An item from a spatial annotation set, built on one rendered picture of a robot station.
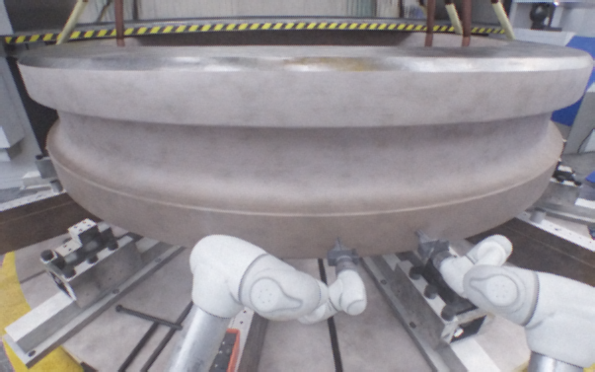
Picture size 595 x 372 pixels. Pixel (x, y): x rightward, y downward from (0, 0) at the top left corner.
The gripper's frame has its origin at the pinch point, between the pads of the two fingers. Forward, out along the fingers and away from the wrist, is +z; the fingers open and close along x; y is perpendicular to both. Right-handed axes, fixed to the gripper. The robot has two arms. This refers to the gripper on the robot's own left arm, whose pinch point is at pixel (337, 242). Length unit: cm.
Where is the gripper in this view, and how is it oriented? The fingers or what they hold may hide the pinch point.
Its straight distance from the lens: 144.5
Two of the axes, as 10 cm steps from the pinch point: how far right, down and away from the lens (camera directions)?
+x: -10.0, 0.3, -0.5
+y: 0.0, -8.7, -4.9
